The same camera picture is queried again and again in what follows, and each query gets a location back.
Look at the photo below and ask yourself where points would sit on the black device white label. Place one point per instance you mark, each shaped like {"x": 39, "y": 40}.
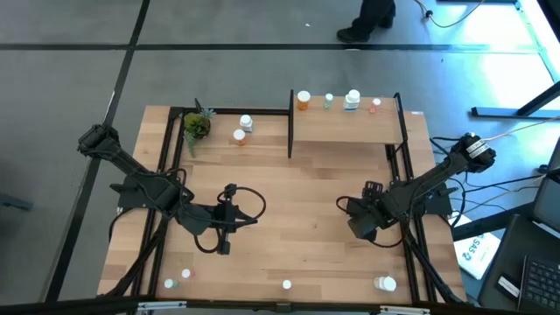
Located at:
{"x": 507, "y": 286}

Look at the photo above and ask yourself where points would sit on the white bottle blue label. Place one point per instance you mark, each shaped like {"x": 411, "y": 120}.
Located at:
{"x": 246, "y": 124}

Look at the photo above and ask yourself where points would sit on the green pill vial white cap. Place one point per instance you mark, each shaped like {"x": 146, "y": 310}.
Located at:
{"x": 327, "y": 102}
{"x": 169, "y": 283}

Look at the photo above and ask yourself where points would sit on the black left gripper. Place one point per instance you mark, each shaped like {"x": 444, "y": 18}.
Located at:
{"x": 225, "y": 216}

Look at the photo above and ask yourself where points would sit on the black camera frame bar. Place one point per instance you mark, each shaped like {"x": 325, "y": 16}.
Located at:
{"x": 65, "y": 308}

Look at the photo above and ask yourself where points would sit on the black aluminium table frame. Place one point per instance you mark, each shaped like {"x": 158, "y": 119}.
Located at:
{"x": 227, "y": 111}

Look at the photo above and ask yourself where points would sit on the silver metal bracket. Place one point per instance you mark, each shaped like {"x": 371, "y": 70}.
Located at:
{"x": 404, "y": 310}
{"x": 162, "y": 305}

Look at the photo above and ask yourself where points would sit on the black desk leg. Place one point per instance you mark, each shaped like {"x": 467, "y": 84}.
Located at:
{"x": 503, "y": 112}
{"x": 490, "y": 223}

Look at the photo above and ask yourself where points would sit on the large white pill bottle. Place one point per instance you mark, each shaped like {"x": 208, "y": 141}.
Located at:
{"x": 387, "y": 284}

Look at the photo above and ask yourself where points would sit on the grey chair base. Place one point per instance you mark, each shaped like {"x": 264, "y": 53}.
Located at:
{"x": 15, "y": 202}

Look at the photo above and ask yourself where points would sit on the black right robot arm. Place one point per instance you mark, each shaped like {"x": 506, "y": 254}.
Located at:
{"x": 429, "y": 179}

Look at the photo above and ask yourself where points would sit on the black shelf side frame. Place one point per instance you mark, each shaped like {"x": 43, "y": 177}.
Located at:
{"x": 291, "y": 131}
{"x": 401, "y": 117}

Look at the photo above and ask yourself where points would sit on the orange pill bottle white cap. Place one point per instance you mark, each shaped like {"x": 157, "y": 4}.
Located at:
{"x": 239, "y": 135}
{"x": 303, "y": 102}

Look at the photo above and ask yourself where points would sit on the green artificial plant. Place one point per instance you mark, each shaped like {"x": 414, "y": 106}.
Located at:
{"x": 191, "y": 144}

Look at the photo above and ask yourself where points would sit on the black keyboard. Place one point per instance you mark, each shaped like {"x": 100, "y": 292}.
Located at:
{"x": 542, "y": 284}

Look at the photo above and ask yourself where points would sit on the white Melatonin supplement bottle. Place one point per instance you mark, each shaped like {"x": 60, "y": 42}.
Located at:
{"x": 351, "y": 102}

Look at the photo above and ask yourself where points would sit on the black plant pot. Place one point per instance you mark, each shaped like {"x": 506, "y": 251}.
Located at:
{"x": 205, "y": 132}

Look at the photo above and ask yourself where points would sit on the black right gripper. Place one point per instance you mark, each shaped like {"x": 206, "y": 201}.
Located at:
{"x": 365, "y": 219}

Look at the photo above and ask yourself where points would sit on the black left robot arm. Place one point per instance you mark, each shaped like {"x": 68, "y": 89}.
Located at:
{"x": 131, "y": 164}

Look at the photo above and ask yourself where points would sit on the white box blue print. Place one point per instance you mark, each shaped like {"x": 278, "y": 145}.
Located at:
{"x": 479, "y": 258}

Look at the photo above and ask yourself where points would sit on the black laptop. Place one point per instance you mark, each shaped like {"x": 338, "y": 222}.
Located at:
{"x": 516, "y": 245}

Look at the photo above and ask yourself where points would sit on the person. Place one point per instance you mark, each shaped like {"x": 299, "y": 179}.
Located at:
{"x": 369, "y": 17}

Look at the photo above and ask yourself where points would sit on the wooden shelf board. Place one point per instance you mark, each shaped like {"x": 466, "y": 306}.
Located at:
{"x": 341, "y": 129}

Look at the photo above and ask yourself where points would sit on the dark grey monitor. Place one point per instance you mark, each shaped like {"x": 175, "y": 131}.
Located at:
{"x": 549, "y": 201}

